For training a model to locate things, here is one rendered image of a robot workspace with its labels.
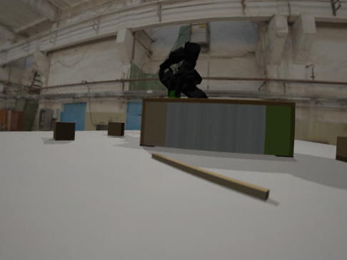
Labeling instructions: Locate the long thin wooden stick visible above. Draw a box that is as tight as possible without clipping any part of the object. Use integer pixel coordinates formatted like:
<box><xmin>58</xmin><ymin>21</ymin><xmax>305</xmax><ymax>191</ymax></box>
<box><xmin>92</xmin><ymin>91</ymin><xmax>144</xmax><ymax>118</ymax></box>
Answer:
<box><xmin>151</xmin><ymin>153</ymin><xmax>269</xmax><ymax>201</ymax></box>

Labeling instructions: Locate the small green block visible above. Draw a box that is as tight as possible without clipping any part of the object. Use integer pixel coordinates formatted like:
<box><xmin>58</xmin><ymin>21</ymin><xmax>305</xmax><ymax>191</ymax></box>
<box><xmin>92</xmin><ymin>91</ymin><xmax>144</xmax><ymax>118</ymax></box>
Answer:
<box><xmin>169</xmin><ymin>90</ymin><xmax>181</xmax><ymax>98</ymax></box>

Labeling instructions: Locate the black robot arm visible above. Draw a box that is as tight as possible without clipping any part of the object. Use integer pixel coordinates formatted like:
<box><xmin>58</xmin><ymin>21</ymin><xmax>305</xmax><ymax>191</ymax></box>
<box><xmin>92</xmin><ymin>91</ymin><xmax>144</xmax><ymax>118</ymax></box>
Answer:
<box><xmin>159</xmin><ymin>41</ymin><xmax>208</xmax><ymax>98</ymax></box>

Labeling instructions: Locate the small brown cardboard box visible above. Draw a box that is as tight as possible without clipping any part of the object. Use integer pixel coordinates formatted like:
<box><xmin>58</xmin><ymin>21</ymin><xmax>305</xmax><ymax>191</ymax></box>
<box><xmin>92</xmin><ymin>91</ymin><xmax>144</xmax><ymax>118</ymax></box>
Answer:
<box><xmin>336</xmin><ymin>136</ymin><xmax>347</xmax><ymax>162</ymax></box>

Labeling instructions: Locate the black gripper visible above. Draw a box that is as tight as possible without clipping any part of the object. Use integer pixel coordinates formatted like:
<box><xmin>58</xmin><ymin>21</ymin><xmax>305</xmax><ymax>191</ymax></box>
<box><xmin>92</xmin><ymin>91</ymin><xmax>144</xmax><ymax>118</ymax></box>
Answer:
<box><xmin>161</xmin><ymin>64</ymin><xmax>202</xmax><ymax>97</ymax></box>

